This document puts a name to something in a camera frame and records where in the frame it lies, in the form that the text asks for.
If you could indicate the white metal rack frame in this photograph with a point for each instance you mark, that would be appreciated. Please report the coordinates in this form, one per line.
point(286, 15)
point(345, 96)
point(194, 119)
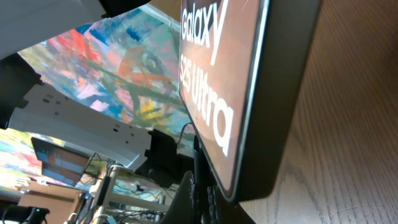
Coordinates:
point(119, 196)

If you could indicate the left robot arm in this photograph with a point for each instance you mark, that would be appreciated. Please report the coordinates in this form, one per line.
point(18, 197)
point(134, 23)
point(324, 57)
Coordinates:
point(26, 23)

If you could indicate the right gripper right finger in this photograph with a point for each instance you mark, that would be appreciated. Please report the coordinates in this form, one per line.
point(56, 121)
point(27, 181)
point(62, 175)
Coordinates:
point(221, 212)

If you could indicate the laptop with lit screen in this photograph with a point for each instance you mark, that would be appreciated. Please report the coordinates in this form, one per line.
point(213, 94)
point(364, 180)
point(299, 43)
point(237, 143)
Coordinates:
point(59, 163)

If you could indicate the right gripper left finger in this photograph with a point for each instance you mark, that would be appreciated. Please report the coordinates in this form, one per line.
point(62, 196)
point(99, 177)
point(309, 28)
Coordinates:
point(184, 206)

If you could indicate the colourful abstract wall painting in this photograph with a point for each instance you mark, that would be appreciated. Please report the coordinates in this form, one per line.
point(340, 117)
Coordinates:
point(124, 67)

